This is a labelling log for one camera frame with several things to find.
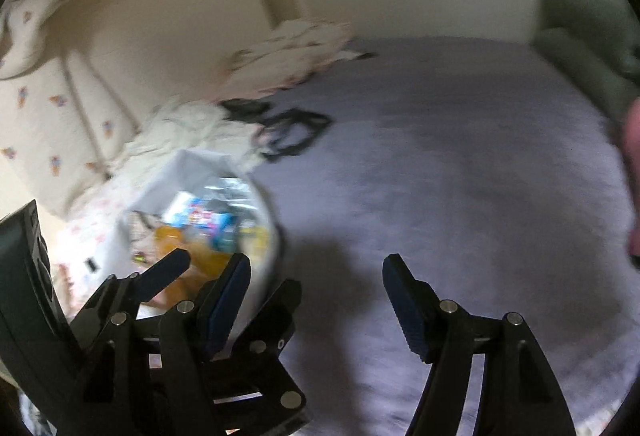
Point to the white pink-print sheet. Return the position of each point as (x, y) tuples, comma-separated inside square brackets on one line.
[(95, 221)]

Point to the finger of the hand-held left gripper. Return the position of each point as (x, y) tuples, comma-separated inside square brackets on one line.
[(165, 273), (275, 316)]

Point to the green cushion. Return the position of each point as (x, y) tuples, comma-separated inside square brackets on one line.
[(585, 30)]

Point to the blue snack packet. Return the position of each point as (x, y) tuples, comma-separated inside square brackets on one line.
[(200, 216)]

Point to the slim ice-cream-print pillow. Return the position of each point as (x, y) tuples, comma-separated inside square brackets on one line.
[(100, 105)]

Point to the round tan patterned packet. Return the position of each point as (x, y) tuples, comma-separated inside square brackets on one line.
[(180, 243)]

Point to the crumpled white blanket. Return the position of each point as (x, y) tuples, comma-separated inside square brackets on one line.
[(190, 125)]

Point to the large ice-cream-print pillow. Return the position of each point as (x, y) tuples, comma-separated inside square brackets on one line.
[(45, 130)]

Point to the pile of white pink clothes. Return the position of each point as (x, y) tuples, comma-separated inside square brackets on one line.
[(295, 50)]

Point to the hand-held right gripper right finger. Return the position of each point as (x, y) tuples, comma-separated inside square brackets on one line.
[(407, 311)]

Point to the plaid cloth pouch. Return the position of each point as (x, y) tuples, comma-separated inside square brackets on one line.
[(142, 222)]

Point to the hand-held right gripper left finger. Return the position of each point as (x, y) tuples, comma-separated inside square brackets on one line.
[(227, 311)]

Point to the silver foil packet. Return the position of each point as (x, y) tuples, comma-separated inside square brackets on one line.
[(230, 188)]

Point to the black cloth item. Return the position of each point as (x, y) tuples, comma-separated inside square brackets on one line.
[(245, 108)]

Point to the cream headboard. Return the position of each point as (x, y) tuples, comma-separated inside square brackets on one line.
[(190, 25)]

